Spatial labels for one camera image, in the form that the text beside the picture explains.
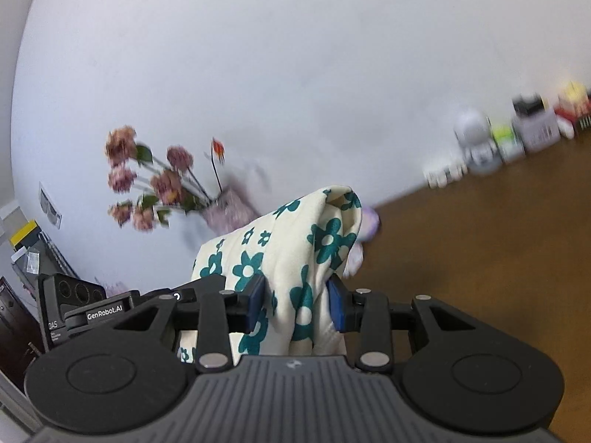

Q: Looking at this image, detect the yellow snack packet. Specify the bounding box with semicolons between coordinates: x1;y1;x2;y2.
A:
558;81;589;114

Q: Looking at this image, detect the white round robot toy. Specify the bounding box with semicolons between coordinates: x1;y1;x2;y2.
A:
454;108;503;175

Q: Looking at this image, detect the white letter blocks ornament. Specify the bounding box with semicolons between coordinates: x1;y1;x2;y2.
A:
423;159;468;189

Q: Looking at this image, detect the black small device on tin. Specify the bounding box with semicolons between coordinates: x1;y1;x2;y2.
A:
512;93;545;118

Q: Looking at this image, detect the pink artificial flower bouquet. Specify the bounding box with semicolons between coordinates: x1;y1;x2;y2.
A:
104;125;221;233

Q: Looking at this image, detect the pink patterned folded garment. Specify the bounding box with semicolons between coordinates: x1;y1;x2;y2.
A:
342;207;381;278

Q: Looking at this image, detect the purple wrapped flower vase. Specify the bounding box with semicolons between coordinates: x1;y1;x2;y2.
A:
200;185;259;236

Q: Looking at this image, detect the green white packet stack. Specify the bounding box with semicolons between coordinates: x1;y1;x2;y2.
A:
491;124;525;164

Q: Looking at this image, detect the cream cloth with teal flowers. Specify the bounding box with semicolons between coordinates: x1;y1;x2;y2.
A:
191;186;363;360

